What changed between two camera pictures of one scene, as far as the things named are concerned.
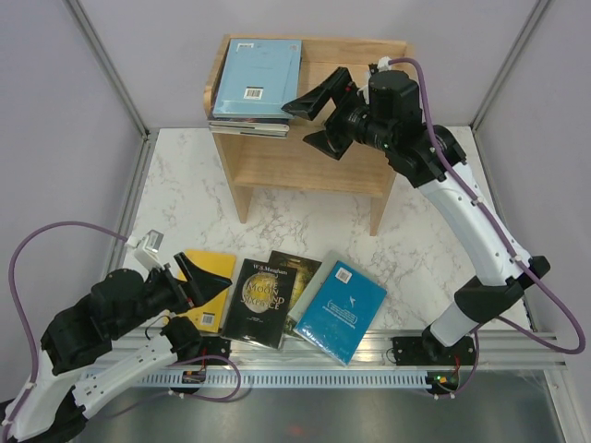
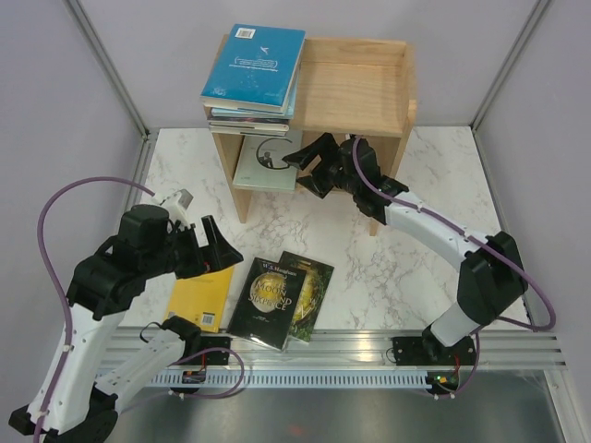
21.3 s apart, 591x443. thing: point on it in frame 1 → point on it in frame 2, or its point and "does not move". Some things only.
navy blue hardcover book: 249,132 does not move
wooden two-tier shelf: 308,166 does not move
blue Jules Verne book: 342,313 → 256,68
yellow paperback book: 207,316 does not move
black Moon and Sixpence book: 260,303 does not move
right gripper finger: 331,146 → 320,182
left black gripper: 202,284 → 217,255
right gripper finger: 338,86 → 306,154
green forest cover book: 306,269 → 315,285
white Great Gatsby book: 316,281 → 260,163
